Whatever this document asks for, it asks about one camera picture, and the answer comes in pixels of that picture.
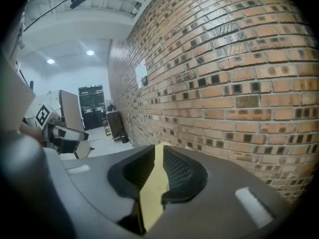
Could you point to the dark brown cabinet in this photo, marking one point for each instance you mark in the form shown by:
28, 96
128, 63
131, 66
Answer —
114, 123

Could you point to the small wooden shelf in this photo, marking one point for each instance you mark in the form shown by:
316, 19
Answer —
106, 127

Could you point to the light wooden table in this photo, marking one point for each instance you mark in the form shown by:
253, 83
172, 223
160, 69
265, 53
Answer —
152, 198

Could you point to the black double door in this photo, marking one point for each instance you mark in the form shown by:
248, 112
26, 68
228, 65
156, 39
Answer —
91, 108

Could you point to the beige partition screen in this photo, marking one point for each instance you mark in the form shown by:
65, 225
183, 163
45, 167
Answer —
71, 108

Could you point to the person's left forearm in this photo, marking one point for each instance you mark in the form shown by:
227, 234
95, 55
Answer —
31, 132

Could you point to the round ceiling light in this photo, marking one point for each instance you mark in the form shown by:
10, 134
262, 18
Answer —
90, 52
50, 61

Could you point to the white paper on wall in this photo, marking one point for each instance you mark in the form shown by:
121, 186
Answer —
140, 71

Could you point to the small black bin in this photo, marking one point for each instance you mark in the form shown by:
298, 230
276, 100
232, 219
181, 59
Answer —
124, 139

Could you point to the black wall panel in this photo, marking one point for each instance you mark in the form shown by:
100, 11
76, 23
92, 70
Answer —
144, 80

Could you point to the person's white shirt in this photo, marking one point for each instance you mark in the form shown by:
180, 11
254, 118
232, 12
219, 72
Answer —
15, 96

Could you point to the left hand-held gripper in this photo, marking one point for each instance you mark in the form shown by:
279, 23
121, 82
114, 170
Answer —
45, 116

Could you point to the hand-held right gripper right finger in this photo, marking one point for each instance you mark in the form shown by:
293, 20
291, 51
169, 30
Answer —
224, 195

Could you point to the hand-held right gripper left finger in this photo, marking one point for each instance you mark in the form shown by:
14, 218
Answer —
94, 183

